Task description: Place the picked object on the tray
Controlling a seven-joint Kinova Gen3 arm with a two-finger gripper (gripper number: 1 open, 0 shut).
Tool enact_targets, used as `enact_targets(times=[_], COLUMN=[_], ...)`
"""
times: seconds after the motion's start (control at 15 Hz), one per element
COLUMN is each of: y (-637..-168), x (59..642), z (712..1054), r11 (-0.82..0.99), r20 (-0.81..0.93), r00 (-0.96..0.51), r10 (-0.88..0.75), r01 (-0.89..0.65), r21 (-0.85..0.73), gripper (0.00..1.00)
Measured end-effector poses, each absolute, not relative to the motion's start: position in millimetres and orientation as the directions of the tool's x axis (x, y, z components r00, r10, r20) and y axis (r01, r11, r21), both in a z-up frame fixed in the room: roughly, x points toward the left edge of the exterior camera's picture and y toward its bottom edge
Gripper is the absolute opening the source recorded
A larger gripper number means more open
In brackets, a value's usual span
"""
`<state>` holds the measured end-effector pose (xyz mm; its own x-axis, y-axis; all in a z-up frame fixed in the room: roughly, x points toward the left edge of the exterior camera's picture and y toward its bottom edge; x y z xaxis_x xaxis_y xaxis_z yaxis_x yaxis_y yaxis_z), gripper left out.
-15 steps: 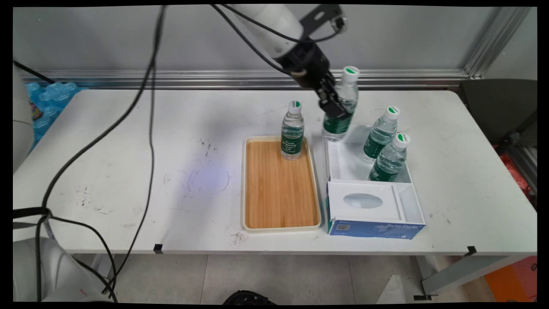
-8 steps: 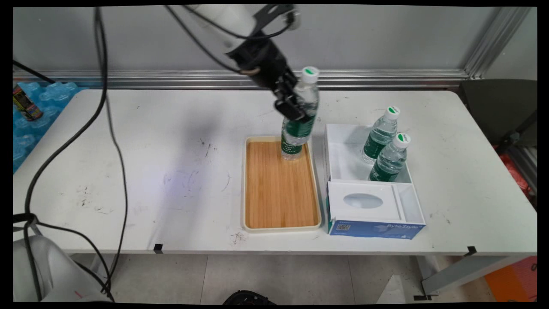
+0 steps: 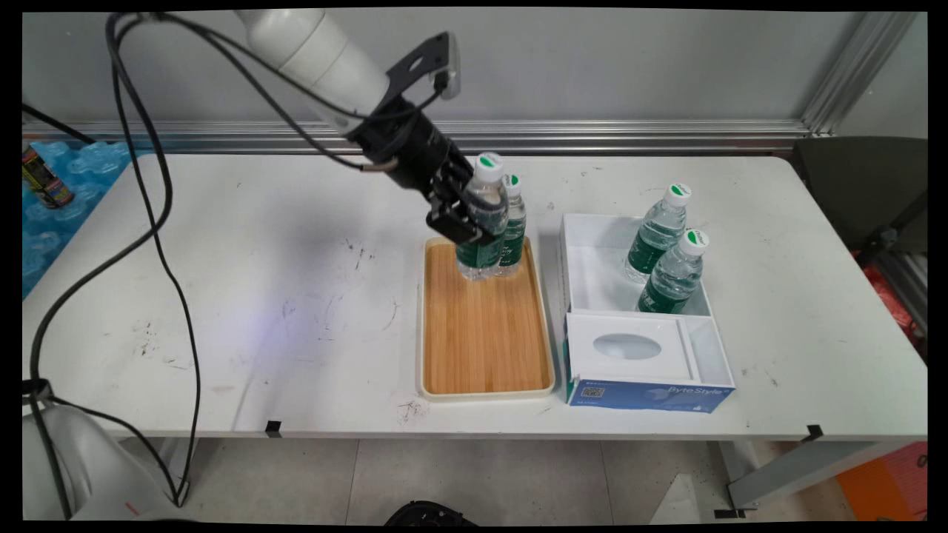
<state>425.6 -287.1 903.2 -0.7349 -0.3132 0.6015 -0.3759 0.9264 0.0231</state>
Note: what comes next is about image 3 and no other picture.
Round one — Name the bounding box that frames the wooden tray with cream rim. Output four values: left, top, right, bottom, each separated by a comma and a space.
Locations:
416, 234, 556, 403

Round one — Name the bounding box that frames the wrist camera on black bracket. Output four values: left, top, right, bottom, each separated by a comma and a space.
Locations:
384, 32, 462, 113

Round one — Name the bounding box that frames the green label water bottle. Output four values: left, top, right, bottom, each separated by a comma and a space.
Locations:
493, 174, 528, 278
455, 152, 510, 282
624, 183, 691, 284
635, 229, 710, 314

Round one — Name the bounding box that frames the horizontal aluminium rail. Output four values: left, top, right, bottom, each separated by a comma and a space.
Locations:
22, 120, 813, 155

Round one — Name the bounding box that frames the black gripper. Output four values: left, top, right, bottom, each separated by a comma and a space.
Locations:
347, 98, 497, 247

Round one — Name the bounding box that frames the orange floor mat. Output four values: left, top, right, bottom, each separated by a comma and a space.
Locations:
835, 442, 928, 522

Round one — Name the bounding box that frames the red bag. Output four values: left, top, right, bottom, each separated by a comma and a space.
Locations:
852, 252, 919, 349

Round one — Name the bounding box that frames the white table leg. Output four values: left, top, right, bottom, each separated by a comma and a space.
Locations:
712, 440, 893, 519
118, 437, 201, 506

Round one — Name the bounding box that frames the black chair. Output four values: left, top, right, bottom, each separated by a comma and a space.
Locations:
791, 136, 928, 257

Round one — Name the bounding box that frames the black round object on floor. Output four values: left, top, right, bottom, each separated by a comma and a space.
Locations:
384, 500, 479, 528

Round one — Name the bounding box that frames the black cable by rail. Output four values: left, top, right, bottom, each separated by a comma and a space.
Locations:
22, 104, 96, 144

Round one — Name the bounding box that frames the white and blue cardboard box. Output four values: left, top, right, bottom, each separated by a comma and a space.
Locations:
559, 212, 736, 414

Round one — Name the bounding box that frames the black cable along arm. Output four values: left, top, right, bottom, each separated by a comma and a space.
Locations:
156, 12, 449, 172

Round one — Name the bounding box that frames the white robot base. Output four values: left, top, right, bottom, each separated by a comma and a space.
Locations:
22, 403, 190, 523

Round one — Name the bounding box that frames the dark spray can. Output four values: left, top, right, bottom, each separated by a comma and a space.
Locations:
22, 146, 76, 210

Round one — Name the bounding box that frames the thick black cable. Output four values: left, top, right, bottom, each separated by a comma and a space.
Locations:
26, 11, 176, 519

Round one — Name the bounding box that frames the thin black cable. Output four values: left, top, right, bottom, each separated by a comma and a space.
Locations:
110, 63, 202, 506

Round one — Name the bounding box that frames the slanted aluminium post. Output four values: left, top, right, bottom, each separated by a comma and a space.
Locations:
800, 11, 921, 138

